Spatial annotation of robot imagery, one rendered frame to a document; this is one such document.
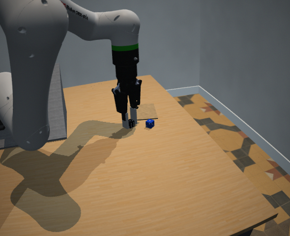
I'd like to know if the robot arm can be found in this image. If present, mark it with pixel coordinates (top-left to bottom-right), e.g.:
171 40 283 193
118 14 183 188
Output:
0 0 140 151

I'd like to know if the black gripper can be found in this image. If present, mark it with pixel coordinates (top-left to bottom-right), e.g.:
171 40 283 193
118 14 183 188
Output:
112 64 142 129

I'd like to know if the blue die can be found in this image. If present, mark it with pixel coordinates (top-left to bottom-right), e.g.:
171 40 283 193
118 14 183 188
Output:
145 119 154 128

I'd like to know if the black die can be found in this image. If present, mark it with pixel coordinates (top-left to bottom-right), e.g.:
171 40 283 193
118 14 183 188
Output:
128 119 135 128

